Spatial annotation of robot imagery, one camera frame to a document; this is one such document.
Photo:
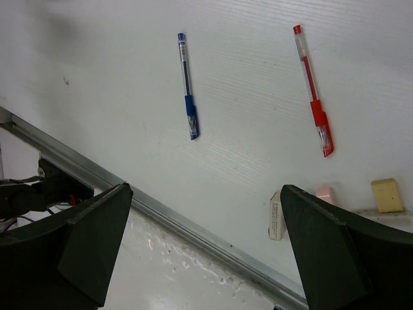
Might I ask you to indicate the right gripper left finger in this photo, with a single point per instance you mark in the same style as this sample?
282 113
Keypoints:
65 261

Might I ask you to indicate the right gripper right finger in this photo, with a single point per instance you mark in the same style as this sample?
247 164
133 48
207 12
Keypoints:
346 261

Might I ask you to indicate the red gel pen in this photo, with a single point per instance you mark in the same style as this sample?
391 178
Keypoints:
319 115

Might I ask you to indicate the blue gel pen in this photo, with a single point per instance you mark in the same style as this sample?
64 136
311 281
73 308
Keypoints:
191 112

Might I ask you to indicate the white eraser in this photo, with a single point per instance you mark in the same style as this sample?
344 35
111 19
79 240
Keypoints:
401 220

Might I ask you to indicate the yellow eraser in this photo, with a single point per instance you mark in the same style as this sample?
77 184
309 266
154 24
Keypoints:
387 195

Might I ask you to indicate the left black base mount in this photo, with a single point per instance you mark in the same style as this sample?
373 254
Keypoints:
39 193

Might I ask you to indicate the aluminium rail front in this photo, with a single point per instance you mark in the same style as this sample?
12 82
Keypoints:
225 254

